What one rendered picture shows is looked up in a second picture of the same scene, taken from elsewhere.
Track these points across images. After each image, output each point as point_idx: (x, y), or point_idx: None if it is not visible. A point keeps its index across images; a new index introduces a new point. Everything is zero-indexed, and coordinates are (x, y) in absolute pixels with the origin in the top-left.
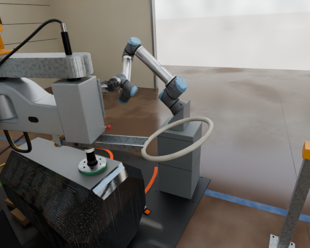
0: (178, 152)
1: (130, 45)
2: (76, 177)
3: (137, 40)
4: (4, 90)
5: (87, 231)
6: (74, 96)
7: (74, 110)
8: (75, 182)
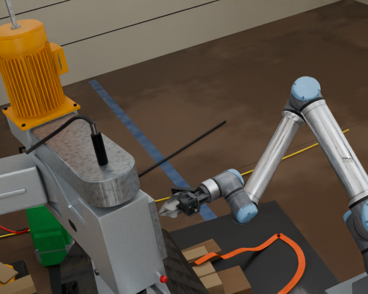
0: None
1: (293, 97)
2: None
3: (310, 86)
4: (47, 172)
5: None
6: (97, 230)
7: (100, 246)
8: None
